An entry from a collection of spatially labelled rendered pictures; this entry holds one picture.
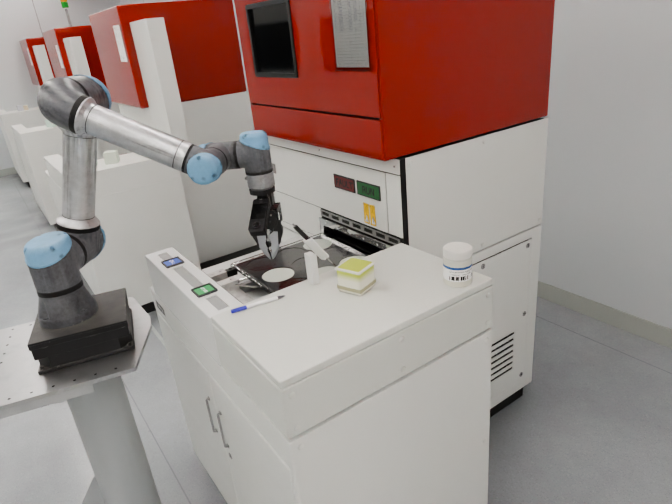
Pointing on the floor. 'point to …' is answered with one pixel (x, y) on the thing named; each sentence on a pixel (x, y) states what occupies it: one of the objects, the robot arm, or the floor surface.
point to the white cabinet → (343, 433)
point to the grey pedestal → (113, 446)
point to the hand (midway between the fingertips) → (271, 256)
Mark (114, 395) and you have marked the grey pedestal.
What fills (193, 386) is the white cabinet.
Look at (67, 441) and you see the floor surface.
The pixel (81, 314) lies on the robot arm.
